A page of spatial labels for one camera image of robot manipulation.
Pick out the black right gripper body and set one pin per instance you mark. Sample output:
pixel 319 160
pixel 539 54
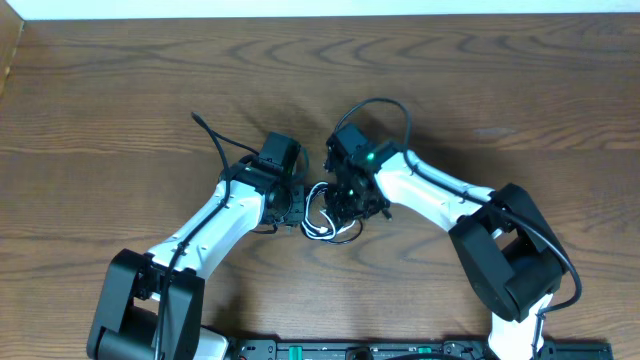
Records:
pixel 348 204

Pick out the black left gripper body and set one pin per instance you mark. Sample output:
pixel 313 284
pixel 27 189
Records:
pixel 292 206

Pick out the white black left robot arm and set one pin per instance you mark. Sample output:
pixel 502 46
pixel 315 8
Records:
pixel 151 304

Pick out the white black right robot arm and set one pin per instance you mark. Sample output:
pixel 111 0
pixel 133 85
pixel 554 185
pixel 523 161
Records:
pixel 510 256

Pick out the brown wooden side panel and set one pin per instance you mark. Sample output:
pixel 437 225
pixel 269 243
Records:
pixel 11 28

